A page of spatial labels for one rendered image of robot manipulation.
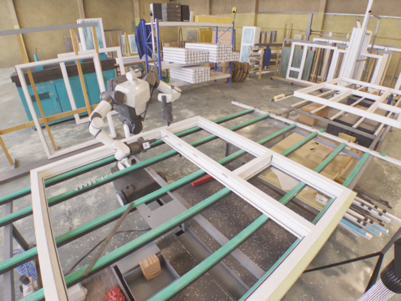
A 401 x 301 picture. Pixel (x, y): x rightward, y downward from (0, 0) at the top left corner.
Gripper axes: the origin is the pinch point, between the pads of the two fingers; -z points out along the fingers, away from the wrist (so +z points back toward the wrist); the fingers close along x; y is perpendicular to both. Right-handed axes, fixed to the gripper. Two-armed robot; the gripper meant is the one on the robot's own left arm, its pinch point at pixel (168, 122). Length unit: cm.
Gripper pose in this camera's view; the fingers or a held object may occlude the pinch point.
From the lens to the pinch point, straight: 188.4
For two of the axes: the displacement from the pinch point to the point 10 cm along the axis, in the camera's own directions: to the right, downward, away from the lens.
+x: 6.3, 4.0, -6.7
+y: 7.8, -3.2, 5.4
